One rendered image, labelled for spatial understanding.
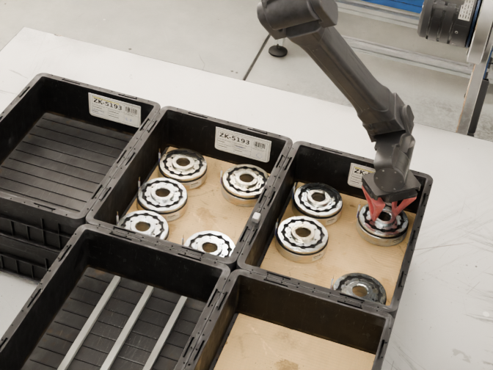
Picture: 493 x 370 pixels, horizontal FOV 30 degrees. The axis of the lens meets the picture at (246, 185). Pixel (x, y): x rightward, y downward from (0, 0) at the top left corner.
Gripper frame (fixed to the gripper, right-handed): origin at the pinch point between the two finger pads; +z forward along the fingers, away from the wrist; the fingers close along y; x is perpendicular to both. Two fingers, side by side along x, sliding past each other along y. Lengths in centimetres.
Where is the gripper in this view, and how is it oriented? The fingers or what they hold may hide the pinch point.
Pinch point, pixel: (384, 213)
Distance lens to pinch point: 190.0
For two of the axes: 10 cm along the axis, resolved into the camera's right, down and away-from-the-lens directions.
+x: -3.6, -6.3, 6.9
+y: 9.3, -1.9, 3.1
